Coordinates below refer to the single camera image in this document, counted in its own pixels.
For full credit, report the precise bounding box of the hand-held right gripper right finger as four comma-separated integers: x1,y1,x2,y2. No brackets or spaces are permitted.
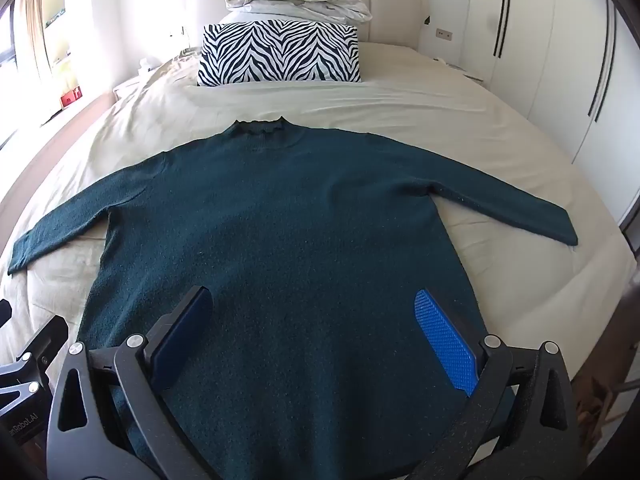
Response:
400,287,584,480

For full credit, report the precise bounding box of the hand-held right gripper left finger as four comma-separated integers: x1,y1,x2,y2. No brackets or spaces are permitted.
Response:
45,285,216,480

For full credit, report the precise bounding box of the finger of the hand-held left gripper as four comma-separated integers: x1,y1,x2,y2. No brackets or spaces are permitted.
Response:
0,377,52,413
0,316,69,387

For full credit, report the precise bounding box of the dark green sweater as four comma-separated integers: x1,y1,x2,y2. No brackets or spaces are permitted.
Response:
7,116,580,480

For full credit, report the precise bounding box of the beige bed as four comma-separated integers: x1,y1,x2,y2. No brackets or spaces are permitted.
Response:
0,40,640,411

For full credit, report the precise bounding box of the white nightstand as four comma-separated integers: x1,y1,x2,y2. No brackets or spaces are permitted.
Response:
114,77,151,102
434,56,487,84

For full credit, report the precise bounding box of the zebra striped pillow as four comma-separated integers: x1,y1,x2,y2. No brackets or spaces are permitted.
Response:
196,19,364,88

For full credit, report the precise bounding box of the white wardrobe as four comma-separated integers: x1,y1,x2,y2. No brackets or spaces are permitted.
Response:
460,0,640,233

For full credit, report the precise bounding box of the white sheer curtain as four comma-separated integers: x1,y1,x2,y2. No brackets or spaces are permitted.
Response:
14,0,57,86

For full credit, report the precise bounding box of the beige padded headboard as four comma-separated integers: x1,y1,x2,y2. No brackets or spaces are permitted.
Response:
177,0,431,52

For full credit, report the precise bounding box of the folded white duvet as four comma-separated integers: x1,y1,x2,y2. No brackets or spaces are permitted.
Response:
224,0,374,27

